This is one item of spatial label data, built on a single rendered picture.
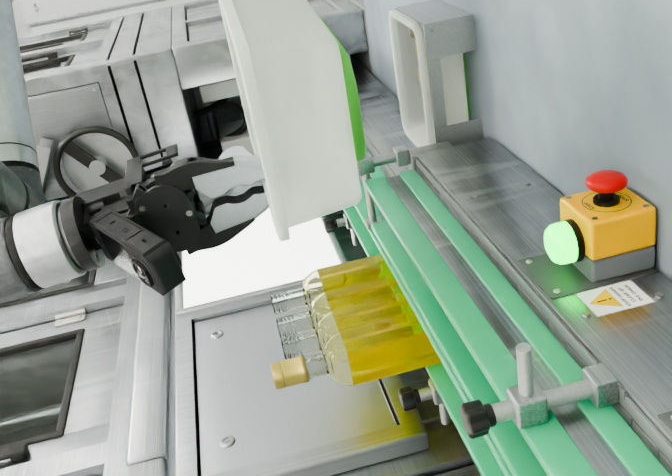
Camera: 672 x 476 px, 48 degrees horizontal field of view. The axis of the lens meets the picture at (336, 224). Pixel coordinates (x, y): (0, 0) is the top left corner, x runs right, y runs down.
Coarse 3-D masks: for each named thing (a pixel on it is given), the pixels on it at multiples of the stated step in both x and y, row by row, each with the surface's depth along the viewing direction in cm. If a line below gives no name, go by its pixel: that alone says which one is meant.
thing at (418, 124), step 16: (400, 16) 119; (400, 32) 128; (416, 32) 113; (400, 48) 129; (400, 64) 130; (416, 64) 131; (400, 80) 132; (416, 80) 132; (400, 96) 133; (416, 96) 133; (400, 112) 135; (416, 112) 134; (432, 112) 119; (416, 128) 134; (432, 128) 119; (416, 144) 128
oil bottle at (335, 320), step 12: (372, 300) 104; (384, 300) 103; (396, 300) 103; (336, 312) 103; (348, 312) 102; (360, 312) 102; (372, 312) 101; (384, 312) 101; (396, 312) 100; (408, 312) 100; (324, 324) 101; (336, 324) 100; (348, 324) 100; (360, 324) 99; (324, 336) 100
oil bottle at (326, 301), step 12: (384, 276) 109; (336, 288) 109; (348, 288) 108; (360, 288) 108; (372, 288) 107; (384, 288) 107; (396, 288) 106; (312, 300) 108; (324, 300) 106; (336, 300) 106; (348, 300) 105; (360, 300) 105; (312, 312) 106; (324, 312) 104; (312, 324) 106
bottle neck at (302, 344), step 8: (296, 336) 102; (304, 336) 101; (312, 336) 101; (288, 344) 101; (296, 344) 101; (304, 344) 101; (312, 344) 101; (288, 352) 100; (296, 352) 101; (304, 352) 101; (312, 352) 101
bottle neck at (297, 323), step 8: (304, 312) 107; (280, 320) 106; (288, 320) 106; (296, 320) 106; (304, 320) 106; (280, 328) 106; (288, 328) 106; (296, 328) 106; (304, 328) 106; (312, 328) 106; (280, 336) 106
